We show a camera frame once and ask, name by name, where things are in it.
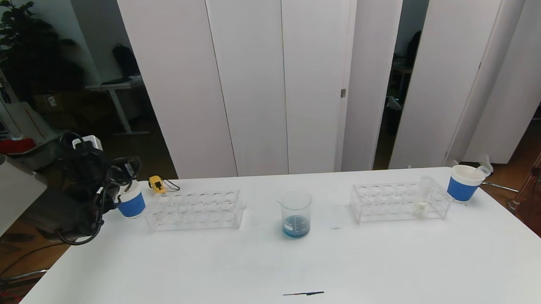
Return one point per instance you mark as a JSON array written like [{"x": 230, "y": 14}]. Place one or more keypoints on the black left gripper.
[{"x": 130, "y": 168}]

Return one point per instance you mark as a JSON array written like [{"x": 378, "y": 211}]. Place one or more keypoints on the test tube with whitish liquid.
[{"x": 420, "y": 205}]

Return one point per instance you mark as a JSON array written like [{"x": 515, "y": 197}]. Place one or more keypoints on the clear conical plastic test tube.
[{"x": 480, "y": 170}]

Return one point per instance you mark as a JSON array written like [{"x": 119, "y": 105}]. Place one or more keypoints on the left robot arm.
[{"x": 38, "y": 205}]

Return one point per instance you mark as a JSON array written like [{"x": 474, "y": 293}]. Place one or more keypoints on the clear acrylic test tube rack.
[
  {"x": 385, "y": 203},
  {"x": 200, "y": 214}
]

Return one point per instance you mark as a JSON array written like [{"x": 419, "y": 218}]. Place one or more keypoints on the clear plastic beaker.
[{"x": 295, "y": 227}]

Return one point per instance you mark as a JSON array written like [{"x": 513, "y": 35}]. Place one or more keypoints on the yellow tape measure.
[{"x": 156, "y": 184}]

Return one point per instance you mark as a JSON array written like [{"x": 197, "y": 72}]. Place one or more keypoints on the blue white paper cup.
[
  {"x": 460, "y": 189},
  {"x": 132, "y": 207}
]

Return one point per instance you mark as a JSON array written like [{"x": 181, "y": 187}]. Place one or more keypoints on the white standing desk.
[{"x": 115, "y": 86}]

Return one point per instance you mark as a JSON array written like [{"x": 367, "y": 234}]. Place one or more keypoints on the grey platform base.
[{"x": 41, "y": 153}]

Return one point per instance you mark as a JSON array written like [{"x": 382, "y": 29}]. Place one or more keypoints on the brown cardboard box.
[{"x": 57, "y": 110}]

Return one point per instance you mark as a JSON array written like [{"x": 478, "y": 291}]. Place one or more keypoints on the black backpack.
[{"x": 125, "y": 61}]

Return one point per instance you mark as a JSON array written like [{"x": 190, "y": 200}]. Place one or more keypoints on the red flat object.
[{"x": 14, "y": 145}]

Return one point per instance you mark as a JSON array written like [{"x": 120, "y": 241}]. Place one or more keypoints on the white folding screen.
[
  {"x": 250, "y": 80},
  {"x": 452, "y": 73}
]

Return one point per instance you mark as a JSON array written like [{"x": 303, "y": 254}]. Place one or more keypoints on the dark green potted plant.
[{"x": 28, "y": 52}]

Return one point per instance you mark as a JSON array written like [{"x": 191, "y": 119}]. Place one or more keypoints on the grey metal chair base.
[{"x": 14, "y": 280}]

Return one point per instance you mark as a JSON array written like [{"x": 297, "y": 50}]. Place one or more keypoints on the thin black stick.
[{"x": 302, "y": 293}]

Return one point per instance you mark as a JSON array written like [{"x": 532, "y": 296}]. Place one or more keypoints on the chrome metal leg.
[{"x": 499, "y": 188}]

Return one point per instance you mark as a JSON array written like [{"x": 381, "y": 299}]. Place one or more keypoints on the brown metal tripod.
[{"x": 539, "y": 178}]

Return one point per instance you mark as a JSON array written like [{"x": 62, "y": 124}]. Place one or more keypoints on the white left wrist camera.
[{"x": 88, "y": 142}]

